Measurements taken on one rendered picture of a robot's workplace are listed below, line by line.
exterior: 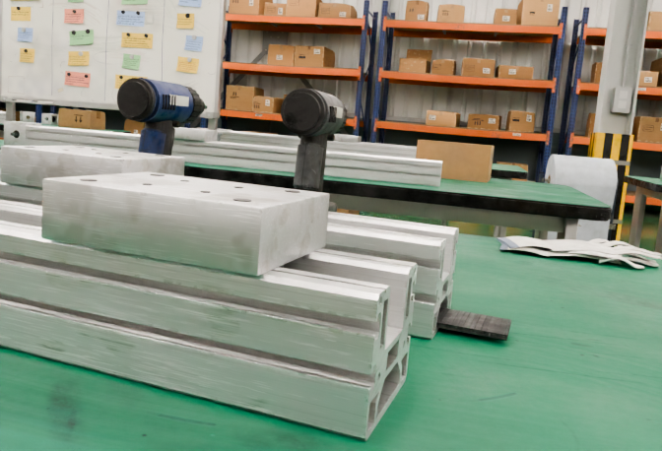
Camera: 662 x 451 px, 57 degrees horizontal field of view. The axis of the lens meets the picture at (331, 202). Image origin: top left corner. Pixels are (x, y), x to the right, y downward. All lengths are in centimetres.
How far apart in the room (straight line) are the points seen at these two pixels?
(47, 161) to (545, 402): 53
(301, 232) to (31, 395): 19
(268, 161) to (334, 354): 190
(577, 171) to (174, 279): 383
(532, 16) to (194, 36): 727
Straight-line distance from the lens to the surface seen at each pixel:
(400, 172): 214
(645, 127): 1033
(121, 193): 40
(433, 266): 53
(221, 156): 228
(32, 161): 72
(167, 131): 92
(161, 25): 386
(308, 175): 79
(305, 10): 1060
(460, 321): 57
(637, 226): 464
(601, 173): 417
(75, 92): 413
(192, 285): 38
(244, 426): 37
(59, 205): 43
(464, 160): 256
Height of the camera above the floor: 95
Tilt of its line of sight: 7 degrees down
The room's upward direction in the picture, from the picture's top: 5 degrees clockwise
